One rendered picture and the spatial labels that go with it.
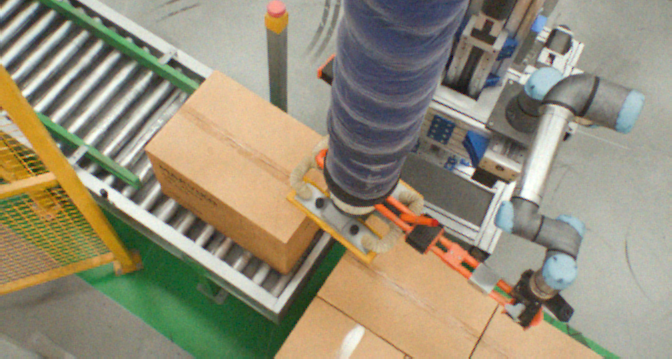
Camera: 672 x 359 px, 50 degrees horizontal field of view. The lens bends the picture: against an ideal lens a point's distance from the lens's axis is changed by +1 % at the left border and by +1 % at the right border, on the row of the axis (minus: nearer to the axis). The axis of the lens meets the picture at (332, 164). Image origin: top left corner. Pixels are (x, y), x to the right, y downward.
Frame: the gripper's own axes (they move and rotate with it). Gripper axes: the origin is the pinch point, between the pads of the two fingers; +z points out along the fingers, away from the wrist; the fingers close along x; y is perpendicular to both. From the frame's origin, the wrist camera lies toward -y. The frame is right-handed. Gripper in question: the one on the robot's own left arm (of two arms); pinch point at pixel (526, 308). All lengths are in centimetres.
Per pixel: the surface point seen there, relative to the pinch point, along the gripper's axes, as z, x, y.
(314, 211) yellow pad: 10, 13, 67
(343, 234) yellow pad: 10, 13, 55
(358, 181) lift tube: -23, 10, 56
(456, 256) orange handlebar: -1.5, 0.9, 24.1
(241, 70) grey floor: 120, -57, 170
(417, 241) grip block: -2.3, 5.0, 35.5
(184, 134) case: 25, 16, 123
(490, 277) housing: -1.6, -0.2, 12.9
